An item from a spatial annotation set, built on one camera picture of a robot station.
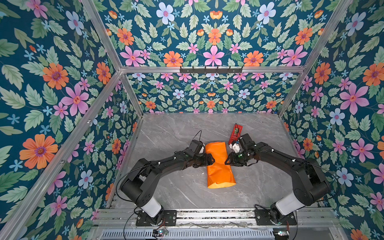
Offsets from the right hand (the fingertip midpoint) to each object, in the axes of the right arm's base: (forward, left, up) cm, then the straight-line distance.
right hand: (227, 162), depth 87 cm
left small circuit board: (-33, +35, -6) cm, 49 cm away
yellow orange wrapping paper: (-8, +6, +1) cm, 10 cm away
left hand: (+1, +8, +3) cm, 9 cm away
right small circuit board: (-34, -23, -7) cm, 42 cm away
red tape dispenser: (+22, -8, -1) cm, 24 cm away
